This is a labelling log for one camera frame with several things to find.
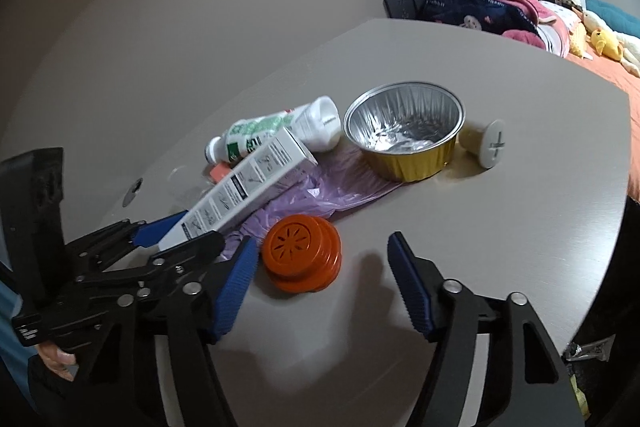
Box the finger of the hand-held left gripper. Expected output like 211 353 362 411
65 210 188 275
80 231 226 297

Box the white goose plush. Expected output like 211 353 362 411
572 6 640 78

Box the crinkled plastic packet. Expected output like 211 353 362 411
564 339 614 363

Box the orange round plastic lid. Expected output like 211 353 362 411
258 214 343 294

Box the person's left hand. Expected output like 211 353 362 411
39 341 79 381

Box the gold foil bowl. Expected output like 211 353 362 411
343 82 466 183

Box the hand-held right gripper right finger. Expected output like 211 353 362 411
387 232 586 427

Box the yellow duck plush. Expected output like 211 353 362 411
590 29 624 60

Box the salmon pink cardboard box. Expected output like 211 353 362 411
209 162 234 184

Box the white printed cardboard box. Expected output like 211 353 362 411
157 127 319 253

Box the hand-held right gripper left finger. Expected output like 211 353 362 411
62 235 259 427

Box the black wall socket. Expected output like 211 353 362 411
383 0 416 20

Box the cream cylinder with white cap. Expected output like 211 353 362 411
457 119 507 170

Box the purple plastic bag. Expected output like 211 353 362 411
215 141 401 269

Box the teal blanket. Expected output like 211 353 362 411
581 0 640 38

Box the white green-label plastic bottle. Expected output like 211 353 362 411
204 96 343 165

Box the metal table grommet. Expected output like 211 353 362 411
123 177 145 208

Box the navy printed garment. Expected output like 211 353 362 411
417 0 542 40

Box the orange bed sheet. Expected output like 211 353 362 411
564 41 640 204

